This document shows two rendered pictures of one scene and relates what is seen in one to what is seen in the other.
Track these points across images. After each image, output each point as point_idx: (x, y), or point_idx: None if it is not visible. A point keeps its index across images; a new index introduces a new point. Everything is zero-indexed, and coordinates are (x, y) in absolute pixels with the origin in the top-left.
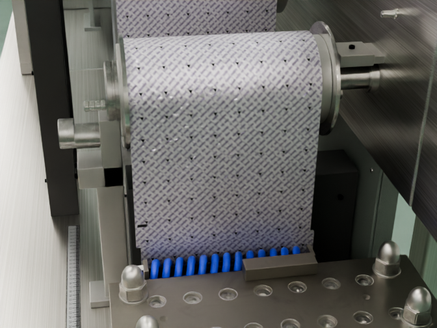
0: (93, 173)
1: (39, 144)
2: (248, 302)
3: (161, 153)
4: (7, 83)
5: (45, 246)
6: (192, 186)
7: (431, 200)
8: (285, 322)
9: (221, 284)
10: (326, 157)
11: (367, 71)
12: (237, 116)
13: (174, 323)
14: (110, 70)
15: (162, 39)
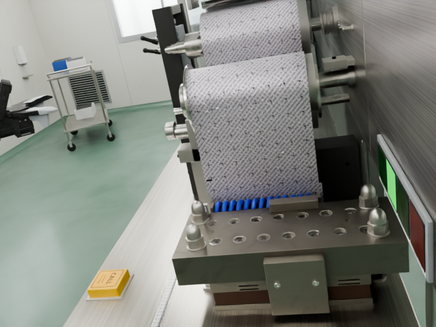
0: (186, 152)
1: None
2: (266, 223)
3: (212, 133)
4: None
5: (184, 209)
6: (235, 154)
7: (374, 143)
8: (285, 233)
9: (254, 214)
10: (339, 139)
11: (346, 72)
12: (255, 106)
13: (217, 233)
14: (182, 87)
15: (211, 66)
